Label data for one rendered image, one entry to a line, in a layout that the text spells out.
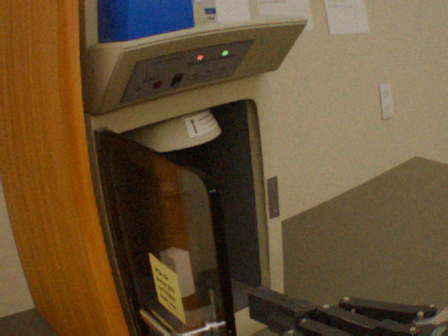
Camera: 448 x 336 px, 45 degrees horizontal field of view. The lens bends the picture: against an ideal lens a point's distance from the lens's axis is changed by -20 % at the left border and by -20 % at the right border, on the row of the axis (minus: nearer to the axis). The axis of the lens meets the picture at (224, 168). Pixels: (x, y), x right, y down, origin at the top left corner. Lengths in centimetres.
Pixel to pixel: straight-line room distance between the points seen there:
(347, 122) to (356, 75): 15
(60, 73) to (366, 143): 135
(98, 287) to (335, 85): 115
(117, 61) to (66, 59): 8
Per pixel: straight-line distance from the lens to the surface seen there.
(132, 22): 76
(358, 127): 189
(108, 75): 79
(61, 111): 75
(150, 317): 71
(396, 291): 125
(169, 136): 96
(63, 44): 73
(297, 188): 173
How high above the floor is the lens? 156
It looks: 17 degrees down
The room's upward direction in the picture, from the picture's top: 6 degrees counter-clockwise
